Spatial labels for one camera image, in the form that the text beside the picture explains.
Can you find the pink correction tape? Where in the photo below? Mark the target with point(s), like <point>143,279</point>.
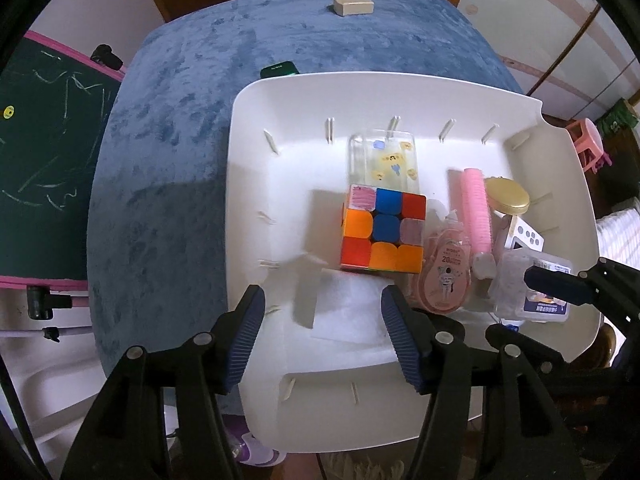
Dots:
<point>445,265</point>

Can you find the green cube box gold base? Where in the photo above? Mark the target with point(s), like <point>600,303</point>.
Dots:
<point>280,70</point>

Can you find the white paper pad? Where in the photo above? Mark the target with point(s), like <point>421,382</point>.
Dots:
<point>345,310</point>

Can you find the gold oval case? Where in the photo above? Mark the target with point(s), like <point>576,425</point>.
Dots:
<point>507,195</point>

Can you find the green bag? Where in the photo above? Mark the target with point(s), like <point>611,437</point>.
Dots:
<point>620,115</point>

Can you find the colourful puzzle cube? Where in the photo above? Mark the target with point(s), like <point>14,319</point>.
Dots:
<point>382,230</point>

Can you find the yellow round magnet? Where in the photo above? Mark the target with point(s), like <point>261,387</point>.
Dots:
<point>8,111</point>

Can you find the pink plastic stool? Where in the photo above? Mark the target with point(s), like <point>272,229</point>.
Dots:
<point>587,140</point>

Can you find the clear sticker box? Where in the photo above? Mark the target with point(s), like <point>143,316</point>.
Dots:
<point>382,157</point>

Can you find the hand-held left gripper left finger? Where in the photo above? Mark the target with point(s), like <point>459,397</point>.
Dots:
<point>245,340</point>

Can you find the white dotted small box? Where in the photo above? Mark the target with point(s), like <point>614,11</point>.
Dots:
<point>525,235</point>

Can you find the white wardrobe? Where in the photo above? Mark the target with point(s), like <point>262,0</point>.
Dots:
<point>550,20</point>

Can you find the white plastic tray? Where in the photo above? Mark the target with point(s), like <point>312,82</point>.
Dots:
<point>280,185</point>

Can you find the white striped cloth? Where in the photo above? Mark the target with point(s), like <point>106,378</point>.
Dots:
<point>620,235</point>

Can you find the black easel knob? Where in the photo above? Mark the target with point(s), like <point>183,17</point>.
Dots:
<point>105,55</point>

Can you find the black easel clamp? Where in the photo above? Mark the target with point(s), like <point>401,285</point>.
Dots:
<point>42,302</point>

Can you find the purple and white bottle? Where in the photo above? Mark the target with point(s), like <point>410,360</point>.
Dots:
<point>255,452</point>

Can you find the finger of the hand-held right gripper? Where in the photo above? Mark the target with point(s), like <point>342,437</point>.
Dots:
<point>500,334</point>
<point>550,280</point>

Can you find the green chalkboard pink frame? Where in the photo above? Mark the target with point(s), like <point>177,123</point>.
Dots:
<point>45,170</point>

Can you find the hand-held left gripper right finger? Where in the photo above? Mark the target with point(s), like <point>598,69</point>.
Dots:
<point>402,345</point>

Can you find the clear labelled plastic box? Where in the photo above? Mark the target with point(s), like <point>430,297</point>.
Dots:
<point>530,305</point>

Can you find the beige plastic case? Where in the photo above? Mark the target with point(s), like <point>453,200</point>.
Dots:
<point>352,6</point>

